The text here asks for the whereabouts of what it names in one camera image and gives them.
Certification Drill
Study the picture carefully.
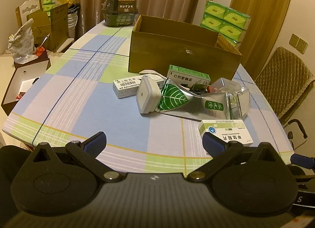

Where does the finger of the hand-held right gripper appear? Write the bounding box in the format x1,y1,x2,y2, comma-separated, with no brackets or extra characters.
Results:
290,154,315,169

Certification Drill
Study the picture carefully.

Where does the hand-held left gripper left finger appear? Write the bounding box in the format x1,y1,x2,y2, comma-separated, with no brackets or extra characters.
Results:
19,131,127,183

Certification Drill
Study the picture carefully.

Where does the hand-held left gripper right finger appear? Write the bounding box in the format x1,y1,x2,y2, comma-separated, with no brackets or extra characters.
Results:
187,131,288,183

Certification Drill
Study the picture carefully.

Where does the white medicine box blue logo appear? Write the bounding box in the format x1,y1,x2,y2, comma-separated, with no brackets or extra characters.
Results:
198,119,254,156

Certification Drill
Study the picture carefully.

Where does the silver foil tea pouch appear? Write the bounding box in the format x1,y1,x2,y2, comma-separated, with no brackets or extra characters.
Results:
182,90,230,121

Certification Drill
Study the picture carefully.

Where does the clear plastic packet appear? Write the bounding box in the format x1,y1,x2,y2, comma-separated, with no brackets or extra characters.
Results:
226,88,251,120

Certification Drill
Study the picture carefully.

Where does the black cable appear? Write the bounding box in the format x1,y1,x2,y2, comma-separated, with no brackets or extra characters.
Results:
182,83,209,94

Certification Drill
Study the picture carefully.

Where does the clear plastic container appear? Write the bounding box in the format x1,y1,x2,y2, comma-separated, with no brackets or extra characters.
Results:
210,78,246,96

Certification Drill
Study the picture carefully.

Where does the green leaf print foil pouch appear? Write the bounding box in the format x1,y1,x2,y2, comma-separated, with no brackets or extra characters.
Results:
155,78,197,114

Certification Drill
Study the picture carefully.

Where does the small white medicine box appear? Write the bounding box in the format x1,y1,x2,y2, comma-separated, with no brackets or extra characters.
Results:
113,77,144,99

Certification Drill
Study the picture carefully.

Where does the green and white medicine box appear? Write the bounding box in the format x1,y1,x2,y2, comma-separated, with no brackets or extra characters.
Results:
167,64,211,89

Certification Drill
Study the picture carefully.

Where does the white square plug-in device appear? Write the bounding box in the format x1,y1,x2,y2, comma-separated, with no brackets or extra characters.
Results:
136,75,164,115

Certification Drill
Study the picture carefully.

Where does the brown cardboard box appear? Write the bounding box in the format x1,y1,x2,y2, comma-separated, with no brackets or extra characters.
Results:
128,15,243,81

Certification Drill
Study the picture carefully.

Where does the quilted beige chair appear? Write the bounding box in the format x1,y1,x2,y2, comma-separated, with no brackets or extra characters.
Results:
253,46,315,120

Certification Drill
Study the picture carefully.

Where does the brown open storage box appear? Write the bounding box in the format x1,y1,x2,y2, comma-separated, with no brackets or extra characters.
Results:
1,46,52,116

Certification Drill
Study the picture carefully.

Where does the brown shipping carton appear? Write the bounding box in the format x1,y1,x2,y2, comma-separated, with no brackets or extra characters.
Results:
27,3,69,51

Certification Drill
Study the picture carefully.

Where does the metal bucket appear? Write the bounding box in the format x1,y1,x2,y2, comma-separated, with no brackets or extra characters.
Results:
68,4,80,40

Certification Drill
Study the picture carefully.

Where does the crinkled white plastic bag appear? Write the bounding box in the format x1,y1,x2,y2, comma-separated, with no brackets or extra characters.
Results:
8,18,36,64

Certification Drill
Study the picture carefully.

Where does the stack of green tissue packs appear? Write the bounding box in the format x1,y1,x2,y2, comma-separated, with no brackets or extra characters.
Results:
200,0,251,46

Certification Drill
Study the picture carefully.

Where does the dark green gift box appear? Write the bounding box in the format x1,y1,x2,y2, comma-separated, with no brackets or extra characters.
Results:
102,0,140,27

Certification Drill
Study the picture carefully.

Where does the wooden door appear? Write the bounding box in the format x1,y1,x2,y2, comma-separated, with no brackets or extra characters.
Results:
230,0,296,73

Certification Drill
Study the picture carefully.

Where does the green tissue pack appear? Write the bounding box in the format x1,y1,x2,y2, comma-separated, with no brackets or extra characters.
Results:
42,0,59,12

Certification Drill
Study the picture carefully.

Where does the white carved chair back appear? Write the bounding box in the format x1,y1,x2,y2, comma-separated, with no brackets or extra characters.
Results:
15,0,43,30

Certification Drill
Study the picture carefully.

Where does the black trolley handle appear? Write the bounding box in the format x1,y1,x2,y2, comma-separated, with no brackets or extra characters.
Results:
283,119,308,150

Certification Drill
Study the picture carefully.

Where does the beige wall socket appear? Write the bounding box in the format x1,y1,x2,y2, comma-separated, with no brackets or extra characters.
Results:
289,33,299,48
297,38,309,54

